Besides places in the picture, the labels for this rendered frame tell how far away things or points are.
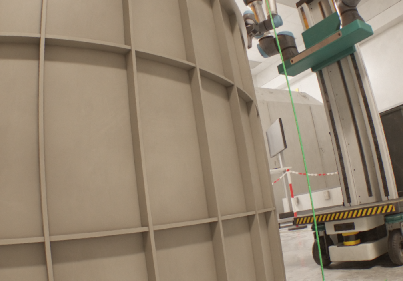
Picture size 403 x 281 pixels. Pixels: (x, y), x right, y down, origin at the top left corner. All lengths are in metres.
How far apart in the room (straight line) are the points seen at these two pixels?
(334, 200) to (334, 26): 4.34
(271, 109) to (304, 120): 1.08
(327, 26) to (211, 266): 1.84
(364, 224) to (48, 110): 1.55
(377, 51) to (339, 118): 7.53
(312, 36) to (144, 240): 1.96
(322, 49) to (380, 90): 7.47
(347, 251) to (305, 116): 7.10
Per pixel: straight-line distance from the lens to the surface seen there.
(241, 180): 0.96
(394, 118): 2.21
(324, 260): 2.09
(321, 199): 6.43
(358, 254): 1.87
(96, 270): 0.64
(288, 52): 2.31
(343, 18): 2.09
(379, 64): 9.63
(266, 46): 2.39
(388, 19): 9.34
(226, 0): 1.27
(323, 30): 2.34
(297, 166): 8.12
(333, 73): 2.33
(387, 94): 9.41
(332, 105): 2.26
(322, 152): 8.91
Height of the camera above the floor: 0.41
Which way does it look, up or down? 14 degrees up
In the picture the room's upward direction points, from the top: 8 degrees counter-clockwise
